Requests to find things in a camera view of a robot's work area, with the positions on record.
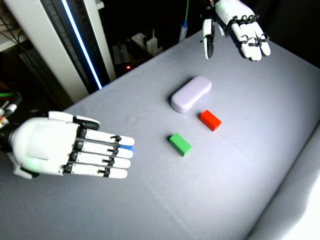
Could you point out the red rectangular block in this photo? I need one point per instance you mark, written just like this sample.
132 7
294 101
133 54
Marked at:
210 120

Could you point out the white column with blue light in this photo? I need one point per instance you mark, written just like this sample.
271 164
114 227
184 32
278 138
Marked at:
50 37

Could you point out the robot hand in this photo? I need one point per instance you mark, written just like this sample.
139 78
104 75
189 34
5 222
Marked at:
246 30
50 142

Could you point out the lilac glasses case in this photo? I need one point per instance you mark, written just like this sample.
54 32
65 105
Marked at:
191 93

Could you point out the white shelf board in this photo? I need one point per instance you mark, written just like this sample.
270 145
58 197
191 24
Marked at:
10 41

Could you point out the grey table cloth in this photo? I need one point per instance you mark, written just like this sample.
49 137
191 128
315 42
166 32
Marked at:
175 195

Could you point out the white power adapter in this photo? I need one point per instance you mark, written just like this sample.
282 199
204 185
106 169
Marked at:
153 45

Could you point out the green rectangular block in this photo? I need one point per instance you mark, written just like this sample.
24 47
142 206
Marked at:
180 143

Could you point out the blue and white tube connector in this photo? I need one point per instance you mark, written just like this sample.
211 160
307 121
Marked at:
183 31

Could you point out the white plug box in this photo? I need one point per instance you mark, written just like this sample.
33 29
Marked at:
139 40

